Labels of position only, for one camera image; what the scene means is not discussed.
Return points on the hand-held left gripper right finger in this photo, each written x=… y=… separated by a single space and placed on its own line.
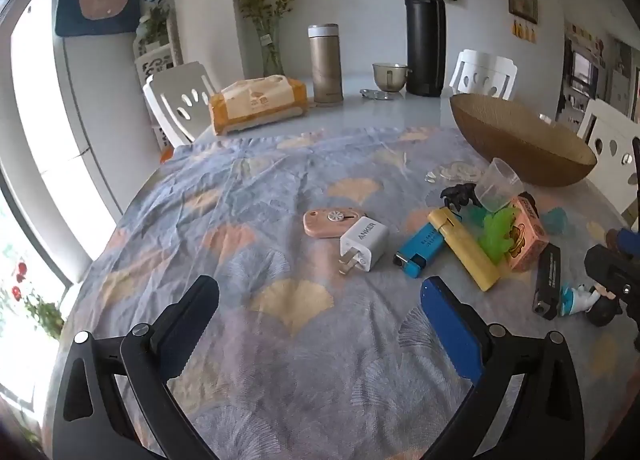
x=450 y=330

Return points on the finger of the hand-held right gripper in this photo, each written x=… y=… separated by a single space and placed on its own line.
x=625 y=241
x=607 y=265

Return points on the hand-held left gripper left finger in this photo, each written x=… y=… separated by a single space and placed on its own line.
x=192 y=325

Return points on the monkey doctor figurine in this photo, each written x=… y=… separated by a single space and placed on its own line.
x=580 y=297

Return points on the black lighter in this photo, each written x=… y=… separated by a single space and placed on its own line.
x=547 y=280

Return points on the yellow lighter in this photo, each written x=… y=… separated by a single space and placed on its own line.
x=470 y=250

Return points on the pink printed card box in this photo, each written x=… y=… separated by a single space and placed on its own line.
x=527 y=240

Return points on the blue lighter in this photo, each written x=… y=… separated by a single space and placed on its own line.
x=417 y=250

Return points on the white plug charger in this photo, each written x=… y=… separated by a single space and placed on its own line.
x=362 y=240

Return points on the brown ribbed bowl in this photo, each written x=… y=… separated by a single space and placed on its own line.
x=525 y=150

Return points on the clear plastic cup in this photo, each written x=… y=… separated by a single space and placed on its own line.
x=495 y=185

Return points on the green translucent plastic toy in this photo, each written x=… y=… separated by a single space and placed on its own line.
x=495 y=235

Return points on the white chair with round holes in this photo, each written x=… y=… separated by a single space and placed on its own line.
x=610 y=130

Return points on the black toy animal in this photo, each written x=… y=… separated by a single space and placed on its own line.
x=457 y=195

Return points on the fan-print tablecloth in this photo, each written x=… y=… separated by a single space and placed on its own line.
x=250 y=190

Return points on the red flowering plant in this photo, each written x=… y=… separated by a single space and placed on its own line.
x=42 y=312

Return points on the clear gear tape dispenser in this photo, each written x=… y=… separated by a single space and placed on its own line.
x=455 y=170

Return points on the distant room cabinet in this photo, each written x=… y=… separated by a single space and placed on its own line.
x=585 y=70

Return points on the white chair with crescent holes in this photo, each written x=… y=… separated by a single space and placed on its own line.
x=480 y=70

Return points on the orange tissue pack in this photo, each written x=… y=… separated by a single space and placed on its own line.
x=255 y=105

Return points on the white chair with teardrop holes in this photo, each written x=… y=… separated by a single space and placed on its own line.
x=175 y=95

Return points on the yellow hanging ornaments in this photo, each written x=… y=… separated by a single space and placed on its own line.
x=524 y=32

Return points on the small framed picture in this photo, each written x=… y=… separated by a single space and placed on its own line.
x=522 y=3

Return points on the metal cup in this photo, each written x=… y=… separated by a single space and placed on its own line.
x=387 y=78

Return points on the white refrigerator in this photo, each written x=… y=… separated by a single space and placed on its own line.
x=75 y=90

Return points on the white carved shelf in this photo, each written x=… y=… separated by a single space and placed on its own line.
x=155 y=60

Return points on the glass vase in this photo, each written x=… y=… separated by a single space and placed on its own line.
x=271 y=55

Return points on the tall black thermos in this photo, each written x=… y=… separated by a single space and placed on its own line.
x=425 y=40

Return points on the gold thermos flask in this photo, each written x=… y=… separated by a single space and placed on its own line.
x=325 y=65

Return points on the blue artificial flowers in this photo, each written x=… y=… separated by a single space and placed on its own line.
x=156 y=8

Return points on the blue fridge cover cloth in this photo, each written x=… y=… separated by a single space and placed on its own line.
x=70 y=15

